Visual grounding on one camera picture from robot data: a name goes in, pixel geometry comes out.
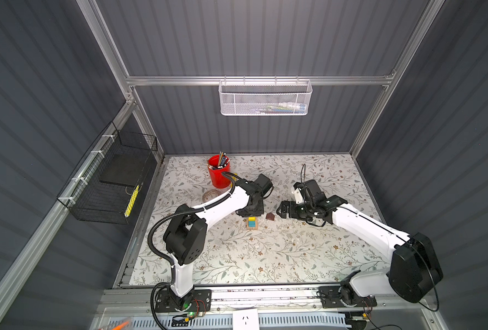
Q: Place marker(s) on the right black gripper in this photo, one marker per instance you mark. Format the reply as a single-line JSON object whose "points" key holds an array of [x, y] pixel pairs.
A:
{"points": [[291, 213]]}

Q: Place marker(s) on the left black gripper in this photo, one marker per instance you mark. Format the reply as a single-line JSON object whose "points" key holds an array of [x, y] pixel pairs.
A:
{"points": [[260, 212]]}

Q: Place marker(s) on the natural wood block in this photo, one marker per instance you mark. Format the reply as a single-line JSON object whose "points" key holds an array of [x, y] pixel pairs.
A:
{"points": [[257, 225]]}

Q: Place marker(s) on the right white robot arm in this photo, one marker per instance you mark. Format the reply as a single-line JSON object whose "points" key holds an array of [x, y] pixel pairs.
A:
{"points": [[414, 271]]}

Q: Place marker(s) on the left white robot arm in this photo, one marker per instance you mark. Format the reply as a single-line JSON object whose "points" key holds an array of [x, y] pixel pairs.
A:
{"points": [[186, 233]]}

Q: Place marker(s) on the red pen cup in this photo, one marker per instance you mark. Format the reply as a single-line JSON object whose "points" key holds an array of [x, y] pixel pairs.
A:
{"points": [[217, 165]]}

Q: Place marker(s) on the clear tape roll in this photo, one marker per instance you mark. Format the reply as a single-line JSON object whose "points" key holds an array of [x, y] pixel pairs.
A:
{"points": [[210, 195]]}

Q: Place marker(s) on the yellow marker in basket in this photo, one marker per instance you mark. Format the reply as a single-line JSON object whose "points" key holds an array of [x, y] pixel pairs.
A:
{"points": [[131, 202]]}

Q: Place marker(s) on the white power outlet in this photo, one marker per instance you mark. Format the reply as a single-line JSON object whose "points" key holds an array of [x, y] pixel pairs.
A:
{"points": [[245, 319]]}

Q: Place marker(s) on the black foam pad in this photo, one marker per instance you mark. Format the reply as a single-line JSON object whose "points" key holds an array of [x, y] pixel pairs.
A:
{"points": [[123, 170]]}

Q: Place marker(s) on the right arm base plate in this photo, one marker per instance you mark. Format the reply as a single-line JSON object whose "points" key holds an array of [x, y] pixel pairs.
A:
{"points": [[330, 298]]}

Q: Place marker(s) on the white wire mesh basket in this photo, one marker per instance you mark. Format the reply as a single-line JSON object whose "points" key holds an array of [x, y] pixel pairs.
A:
{"points": [[264, 98]]}

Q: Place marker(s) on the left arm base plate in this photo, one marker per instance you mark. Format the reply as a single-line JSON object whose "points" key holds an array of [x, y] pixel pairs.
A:
{"points": [[166, 301]]}

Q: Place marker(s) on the black wire wall basket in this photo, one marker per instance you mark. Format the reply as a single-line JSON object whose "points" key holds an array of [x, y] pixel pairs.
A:
{"points": [[87, 199]]}

